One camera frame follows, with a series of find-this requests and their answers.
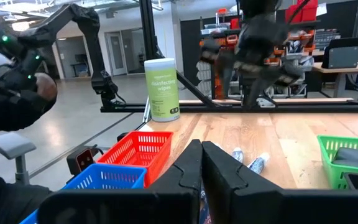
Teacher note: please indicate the person's hand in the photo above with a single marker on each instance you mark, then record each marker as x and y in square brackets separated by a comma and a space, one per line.
[47, 87]

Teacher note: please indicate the green disinfecting wipes canister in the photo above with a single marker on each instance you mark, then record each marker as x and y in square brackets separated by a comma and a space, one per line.
[162, 90]

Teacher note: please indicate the black central camera robot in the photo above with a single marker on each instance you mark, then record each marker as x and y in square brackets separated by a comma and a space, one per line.
[297, 40]

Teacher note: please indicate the black table-level camera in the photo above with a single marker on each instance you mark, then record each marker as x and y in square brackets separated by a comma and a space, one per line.
[81, 160]

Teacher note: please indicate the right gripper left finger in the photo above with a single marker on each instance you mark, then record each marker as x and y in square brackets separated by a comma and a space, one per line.
[188, 171]

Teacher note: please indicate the red slotted plastic basket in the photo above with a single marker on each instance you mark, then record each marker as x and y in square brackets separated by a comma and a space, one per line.
[135, 155]

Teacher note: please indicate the blue slotted plastic basket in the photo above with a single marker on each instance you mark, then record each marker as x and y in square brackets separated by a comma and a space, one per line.
[104, 177]

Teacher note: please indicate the green slotted plastic basket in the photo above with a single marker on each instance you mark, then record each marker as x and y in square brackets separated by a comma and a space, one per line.
[328, 161]

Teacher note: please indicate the grey drawer cabinet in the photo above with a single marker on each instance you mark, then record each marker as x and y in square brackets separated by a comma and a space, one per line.
[326, 39]

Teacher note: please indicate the red storage bin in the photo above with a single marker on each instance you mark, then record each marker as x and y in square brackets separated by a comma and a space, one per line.
[310, 14]
[310, 3]
[293, 14]

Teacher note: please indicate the person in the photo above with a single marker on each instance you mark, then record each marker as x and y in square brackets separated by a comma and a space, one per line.
[2, 124]

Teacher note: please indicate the black and grey monitor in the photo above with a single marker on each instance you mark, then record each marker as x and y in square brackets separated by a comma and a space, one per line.
[343, 56]

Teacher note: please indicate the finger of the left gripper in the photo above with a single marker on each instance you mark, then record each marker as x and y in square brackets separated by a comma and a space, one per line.
[227, 81]
[256, 91]

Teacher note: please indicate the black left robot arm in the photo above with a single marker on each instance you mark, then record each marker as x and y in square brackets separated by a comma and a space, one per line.
[259, 9]

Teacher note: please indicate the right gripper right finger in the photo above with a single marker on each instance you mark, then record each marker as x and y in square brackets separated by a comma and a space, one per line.
[219, 171]

